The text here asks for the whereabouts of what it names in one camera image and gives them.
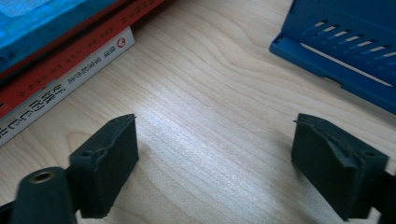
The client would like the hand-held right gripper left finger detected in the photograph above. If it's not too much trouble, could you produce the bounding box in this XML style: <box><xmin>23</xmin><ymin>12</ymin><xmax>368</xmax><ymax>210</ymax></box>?
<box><xmin>68</xmin><ymin>113</ymin><xmax>140</xmax><ymax>219</ymax></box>

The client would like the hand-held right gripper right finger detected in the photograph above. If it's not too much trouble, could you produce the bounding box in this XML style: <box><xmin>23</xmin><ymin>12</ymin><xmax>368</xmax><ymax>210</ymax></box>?
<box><xmin>290</xmin><ymin>113</ymin><xmax>389</xmax><ymax>222</ymax></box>

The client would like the red illustrated book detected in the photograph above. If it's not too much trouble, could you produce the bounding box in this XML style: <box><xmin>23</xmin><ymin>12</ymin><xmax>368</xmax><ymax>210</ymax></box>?
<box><xmin>0</xmin><ymin>0</ymin><xmax>166</xmax><ymax>120</ymax></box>
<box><xmin>0</xmin><ymin>0</ymin><xmax>132</xmax><ymax>85</ymax></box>

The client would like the blue plastic file rack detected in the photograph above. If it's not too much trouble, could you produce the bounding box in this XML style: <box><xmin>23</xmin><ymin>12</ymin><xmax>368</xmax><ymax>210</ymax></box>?
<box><xmin>269</xmin><ymin>0</ymin><xmax>396</xmax><ymax>116</ymax></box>

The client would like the blue book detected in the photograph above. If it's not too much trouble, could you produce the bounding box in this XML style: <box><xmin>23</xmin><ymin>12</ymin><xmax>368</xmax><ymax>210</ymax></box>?
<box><xmin>0</xmin><ymin>0</ymin><xmax>120</xmax><ymax>76</ymax></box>

